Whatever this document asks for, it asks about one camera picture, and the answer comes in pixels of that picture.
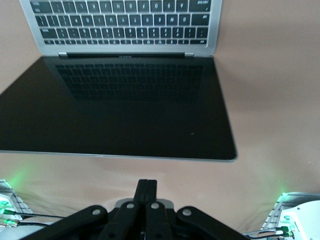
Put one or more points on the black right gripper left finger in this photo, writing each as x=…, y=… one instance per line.
x=75, y=225

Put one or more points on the silver laptop black keyboard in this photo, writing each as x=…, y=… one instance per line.
x=125, y=112

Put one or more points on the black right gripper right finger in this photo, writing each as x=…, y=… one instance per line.
x=200, y=222

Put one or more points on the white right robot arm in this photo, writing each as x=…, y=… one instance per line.
x=305, y=217

